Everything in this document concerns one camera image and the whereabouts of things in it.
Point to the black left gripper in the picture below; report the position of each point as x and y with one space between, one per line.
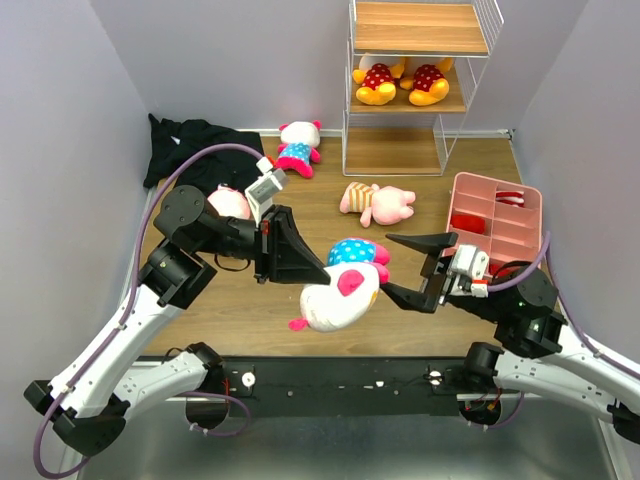
282 253

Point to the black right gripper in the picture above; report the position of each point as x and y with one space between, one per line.
438 270

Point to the white plush blue dress front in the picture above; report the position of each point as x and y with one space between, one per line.
357 268

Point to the white plush blue dress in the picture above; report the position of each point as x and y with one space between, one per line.
298 148
357 268

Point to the white plush blue dress back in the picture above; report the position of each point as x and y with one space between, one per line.
298 148

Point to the small yellow plush toy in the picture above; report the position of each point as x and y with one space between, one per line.
376 77

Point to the large yellow plush toy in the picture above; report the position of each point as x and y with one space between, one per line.
425 80

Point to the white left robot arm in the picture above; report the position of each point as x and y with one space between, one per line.
89 404

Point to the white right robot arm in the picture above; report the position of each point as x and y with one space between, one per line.
538 350

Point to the pink pig plush striped shirt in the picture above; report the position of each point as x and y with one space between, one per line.
383 205

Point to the red sock middle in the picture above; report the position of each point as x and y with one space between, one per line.
468 222

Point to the red sock lower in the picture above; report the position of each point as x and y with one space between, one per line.
494 269

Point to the pink pig plush left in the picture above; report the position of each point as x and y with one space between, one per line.
230 202

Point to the pink divided organizer tray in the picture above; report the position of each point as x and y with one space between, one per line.
512 233

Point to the red white striped sock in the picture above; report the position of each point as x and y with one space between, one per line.
510 197

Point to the black cloth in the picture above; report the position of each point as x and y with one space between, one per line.
173 143

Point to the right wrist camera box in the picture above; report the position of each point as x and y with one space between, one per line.
467 271

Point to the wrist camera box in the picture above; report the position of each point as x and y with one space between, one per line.
467 271
260 193

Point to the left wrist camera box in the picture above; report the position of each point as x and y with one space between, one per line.
260 193

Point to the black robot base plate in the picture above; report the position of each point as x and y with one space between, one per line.
344 386

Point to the white wire wooden shelf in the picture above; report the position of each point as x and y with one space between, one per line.
400 139

